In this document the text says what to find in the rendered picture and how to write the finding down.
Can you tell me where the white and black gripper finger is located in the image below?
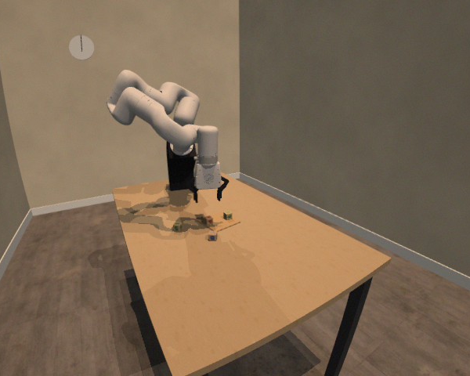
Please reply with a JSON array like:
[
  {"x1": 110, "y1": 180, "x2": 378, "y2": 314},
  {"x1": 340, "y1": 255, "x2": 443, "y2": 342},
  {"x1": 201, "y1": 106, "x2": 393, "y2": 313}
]
[
  {"x1": 186, "y1": 177, "x2": 198, "y2": 203},
  {"x1": 217, "y1": 176, "x2": 229, "y2": 201}
]

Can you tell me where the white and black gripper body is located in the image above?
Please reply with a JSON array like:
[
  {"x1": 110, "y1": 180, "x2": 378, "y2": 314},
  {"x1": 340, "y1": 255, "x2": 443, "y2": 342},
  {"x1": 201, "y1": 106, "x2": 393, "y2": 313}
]
[{"x1": 194, "y1": 162, "x2": 222, "y2": 190}]

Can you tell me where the tan flat mat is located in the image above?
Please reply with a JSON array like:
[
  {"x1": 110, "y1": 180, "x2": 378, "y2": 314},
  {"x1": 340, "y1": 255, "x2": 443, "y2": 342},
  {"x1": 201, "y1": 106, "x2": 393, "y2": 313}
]
[{"x1": 197, "y1": 212, "x2": 241, "y2": 232}]

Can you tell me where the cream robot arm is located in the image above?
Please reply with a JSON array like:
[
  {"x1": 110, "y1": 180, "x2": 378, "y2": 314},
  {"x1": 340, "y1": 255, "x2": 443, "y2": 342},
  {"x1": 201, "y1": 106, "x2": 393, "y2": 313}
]
[{"x1": 107, "y1": 70, "x2": 218, "y2": 165}]

